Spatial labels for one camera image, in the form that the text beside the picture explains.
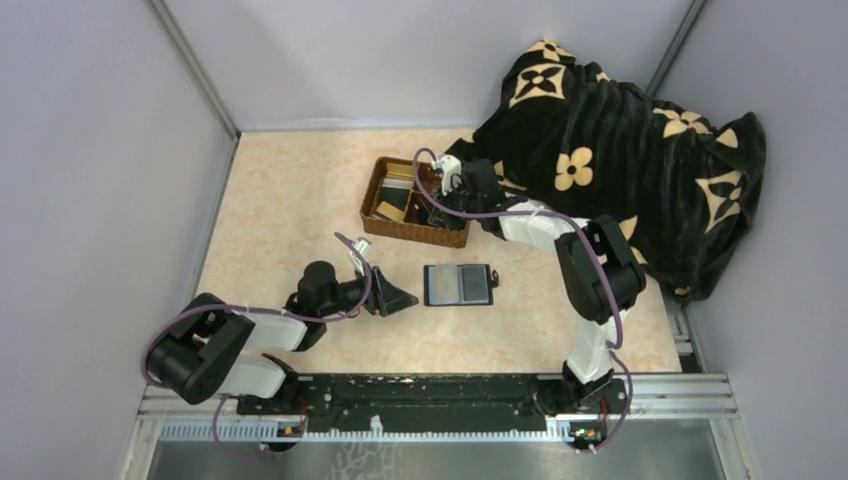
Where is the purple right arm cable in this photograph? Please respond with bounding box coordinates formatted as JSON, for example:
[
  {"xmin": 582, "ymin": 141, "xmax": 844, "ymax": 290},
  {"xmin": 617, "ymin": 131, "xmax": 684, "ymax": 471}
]
[{"xmin": 411, "ymin": 146, "xmax": 635, "ymax": 453}]

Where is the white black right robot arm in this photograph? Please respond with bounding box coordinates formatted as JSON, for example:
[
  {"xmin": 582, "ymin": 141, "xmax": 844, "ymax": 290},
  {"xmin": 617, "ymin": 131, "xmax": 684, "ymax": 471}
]
[{"xmin": 432, "ymin": 155, "xmax": 646, "ymax": 402}]

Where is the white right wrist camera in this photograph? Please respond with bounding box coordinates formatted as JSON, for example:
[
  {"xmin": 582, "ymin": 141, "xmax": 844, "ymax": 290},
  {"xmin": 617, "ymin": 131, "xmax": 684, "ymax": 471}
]
[{"xmin": 431, "ymin": 155, "xmax": 464, "ymax": 197}]

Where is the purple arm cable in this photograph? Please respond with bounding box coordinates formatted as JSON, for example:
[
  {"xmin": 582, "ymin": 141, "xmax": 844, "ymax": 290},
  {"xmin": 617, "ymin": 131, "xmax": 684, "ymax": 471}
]
[
  {"xmin": 411, "ymin": 146, "xmax": 635, "ymax": 453},
  {"xmin": 139, "ymin": 231, "xmax": 374, "ymax": 458}
]

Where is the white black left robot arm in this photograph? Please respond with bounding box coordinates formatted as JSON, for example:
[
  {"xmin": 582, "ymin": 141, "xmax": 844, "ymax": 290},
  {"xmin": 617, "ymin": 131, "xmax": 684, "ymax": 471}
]
[{"xmin": 140, "ymin": 261, "xmax": 419, "ymax": 405}]

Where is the silver card in basket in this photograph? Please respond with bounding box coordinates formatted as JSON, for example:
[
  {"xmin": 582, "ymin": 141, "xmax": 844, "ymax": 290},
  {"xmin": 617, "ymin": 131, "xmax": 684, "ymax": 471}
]
[{"xmin": 380, "ymin": 175, "xmax": 414, "ymax": 190}]

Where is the black wallet in basket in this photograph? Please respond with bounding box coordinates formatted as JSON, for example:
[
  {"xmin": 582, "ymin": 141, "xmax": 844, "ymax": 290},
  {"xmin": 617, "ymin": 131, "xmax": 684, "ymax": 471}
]
[{"xmin": 407, "ymin": 202, "xmax": 455, "ymax": 231}]

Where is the aluminium frame rail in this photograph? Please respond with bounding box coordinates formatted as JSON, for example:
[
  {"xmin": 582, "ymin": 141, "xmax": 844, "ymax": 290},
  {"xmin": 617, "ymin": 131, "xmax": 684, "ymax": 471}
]
[{"xmin": 133, "ymin": 374, "xmax": 738, "ymax": 447}]

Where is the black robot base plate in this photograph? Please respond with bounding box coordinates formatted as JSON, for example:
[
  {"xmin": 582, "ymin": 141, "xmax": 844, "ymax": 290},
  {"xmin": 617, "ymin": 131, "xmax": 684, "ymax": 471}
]
[{"xmin": 237, "ymin": 374, "xmax": 627, "ymax": 434}]

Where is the black card in basket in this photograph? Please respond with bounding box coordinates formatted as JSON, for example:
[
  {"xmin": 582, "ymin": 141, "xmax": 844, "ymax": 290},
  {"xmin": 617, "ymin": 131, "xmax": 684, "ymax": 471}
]
[{"xmin": 377, "ymin": 187, "xmax": 410, "ymax": 211}]

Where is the black leather card holder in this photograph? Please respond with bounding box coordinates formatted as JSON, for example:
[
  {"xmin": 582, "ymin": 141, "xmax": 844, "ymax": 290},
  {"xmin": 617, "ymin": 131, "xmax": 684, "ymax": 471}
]
[{"xmin": 423, "ymin": 264, "xmax": 500, "ymax": 307}]

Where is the brown wicker divided basket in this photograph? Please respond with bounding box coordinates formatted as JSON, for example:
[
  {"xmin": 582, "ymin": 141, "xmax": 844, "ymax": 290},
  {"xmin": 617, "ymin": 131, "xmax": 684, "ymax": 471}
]
[{"xmin": 360, "ymin": 156, "xmax": 469, "ymax": 248}]

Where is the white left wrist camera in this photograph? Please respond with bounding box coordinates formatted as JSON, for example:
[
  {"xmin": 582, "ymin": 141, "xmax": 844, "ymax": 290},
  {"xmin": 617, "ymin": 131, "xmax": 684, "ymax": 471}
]
[{"xmin": 350, "ymin": 237, "xmax": 372, "ymax": 261}]

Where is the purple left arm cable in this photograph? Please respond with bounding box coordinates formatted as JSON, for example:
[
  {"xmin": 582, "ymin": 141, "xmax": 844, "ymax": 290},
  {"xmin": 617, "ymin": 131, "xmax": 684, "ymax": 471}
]
[{"xmin": 139, "ymin": 231, "xmax": 374, "ymax": 458}]

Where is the gold card in basket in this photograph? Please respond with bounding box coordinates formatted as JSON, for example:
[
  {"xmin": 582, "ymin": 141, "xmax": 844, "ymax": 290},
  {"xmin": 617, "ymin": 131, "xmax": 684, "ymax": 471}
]
[{"xmin": 373, "ymin": 202, "xmax": 405, "ymax": 223}]

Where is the black floral patterned blanket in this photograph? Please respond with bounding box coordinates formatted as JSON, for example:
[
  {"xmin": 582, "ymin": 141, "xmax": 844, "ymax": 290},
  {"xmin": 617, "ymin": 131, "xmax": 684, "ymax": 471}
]
[{"xmin": 448, "ymin": 39, "xmax": 767, "ymax": 301}]

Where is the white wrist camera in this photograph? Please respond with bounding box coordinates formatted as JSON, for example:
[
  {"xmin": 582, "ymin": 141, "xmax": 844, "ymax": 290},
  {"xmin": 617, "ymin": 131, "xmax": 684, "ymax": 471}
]
[
  {"xmin": 431, "ymin": 155, "xmax": 464, "ymax": 197},
  {"xmin": 350, "ymin": 237, "xmax": 372, "ymax": 261}
]

